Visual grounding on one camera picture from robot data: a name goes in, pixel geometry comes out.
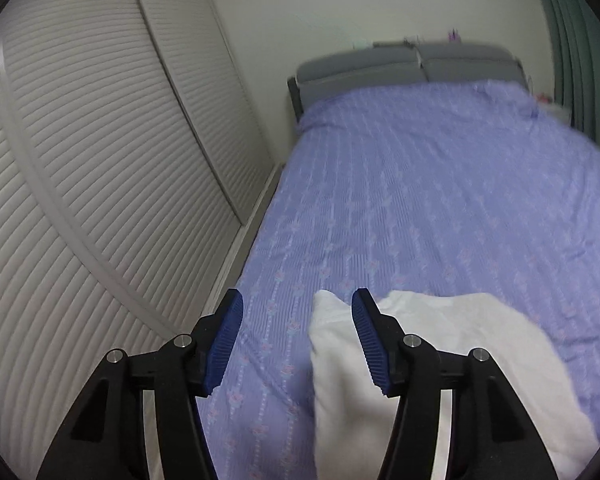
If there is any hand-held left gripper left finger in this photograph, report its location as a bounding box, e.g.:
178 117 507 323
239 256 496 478
36 289 244 480

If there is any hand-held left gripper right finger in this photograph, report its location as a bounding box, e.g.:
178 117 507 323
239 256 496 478
351 287 561 480

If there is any white printed t-shirt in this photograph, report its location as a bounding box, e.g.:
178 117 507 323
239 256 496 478
309 290 600 480

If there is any purple patterned bed sheet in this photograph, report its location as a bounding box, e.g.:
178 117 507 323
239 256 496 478
197 80 600 480

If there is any white louvred wardrobe door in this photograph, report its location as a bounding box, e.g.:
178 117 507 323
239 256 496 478
0 0 246 341
0 45 181 480
127 0 283 226

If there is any white nightstand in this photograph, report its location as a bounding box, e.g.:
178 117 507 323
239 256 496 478
535 92 573 123

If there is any green curtain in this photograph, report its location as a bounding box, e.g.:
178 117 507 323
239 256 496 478
525 0 600 156

